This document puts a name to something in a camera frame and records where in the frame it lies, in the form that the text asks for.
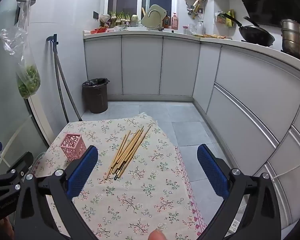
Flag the beige cutting board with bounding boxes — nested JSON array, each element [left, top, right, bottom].
[[141, 4, 167, 28]]

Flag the plastic bag of greens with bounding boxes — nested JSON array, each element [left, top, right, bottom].
[[0, 0, 42, 99]]

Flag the hanging seasoning packets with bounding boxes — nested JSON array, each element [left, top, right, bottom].
[[216, 10, 235, 27]]

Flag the floral tablecloth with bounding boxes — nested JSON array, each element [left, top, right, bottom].
[[30, 112, 208, 240]]

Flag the stainless steel pot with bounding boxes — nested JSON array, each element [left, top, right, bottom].
[[280, 19, 300, 62]]

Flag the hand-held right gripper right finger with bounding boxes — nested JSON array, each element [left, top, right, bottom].
[[196, 144, 289, 240]]

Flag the black chopstick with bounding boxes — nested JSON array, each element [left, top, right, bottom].
[[113, 155, 131, 181]]

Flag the pink soap bottle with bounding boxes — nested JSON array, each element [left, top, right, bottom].
[[170, 12, 179, 30]]

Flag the white cable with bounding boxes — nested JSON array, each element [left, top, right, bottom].
[[272, 152, 300, 180]]

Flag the black wok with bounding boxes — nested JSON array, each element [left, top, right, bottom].
[[225, 12, 275, 47]]

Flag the brown trash bin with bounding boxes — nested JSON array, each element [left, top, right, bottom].
[[82, 78, 110, 114]]

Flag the metal kitchen faucet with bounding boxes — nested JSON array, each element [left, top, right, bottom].
[[147, 9, 165, 32]]

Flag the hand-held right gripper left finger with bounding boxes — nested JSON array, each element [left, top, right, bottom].
[[14, 145, 99, 240]]

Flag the sprouting garlic plants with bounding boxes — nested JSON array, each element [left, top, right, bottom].
[[108, 10, 132, 27]]

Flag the pile of wooden chopsticks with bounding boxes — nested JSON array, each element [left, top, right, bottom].
[[104, 126, 152, 180]]

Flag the frosted glass sliding door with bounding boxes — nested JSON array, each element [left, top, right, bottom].
[[0, 0, 53, 175]]

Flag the pink perforated chopstick holder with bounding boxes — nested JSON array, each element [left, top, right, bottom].
[[59, 133, 87, 162]]

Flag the tray of fried food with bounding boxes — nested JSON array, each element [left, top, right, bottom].
[[194, 33, 232, 40]]

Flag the white power strip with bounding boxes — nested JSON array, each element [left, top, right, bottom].
[[230, 219, 241, 233]]

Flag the grey kitchen base cabinets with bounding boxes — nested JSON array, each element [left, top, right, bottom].
[[84, 34, 300, 230]]

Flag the mop handle pole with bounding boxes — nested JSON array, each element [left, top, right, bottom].
[[54, 42, 69, 124], [56, 52, 82, 121]]

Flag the person's right hand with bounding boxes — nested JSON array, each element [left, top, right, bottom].
[[149, 229, 167, 240]]

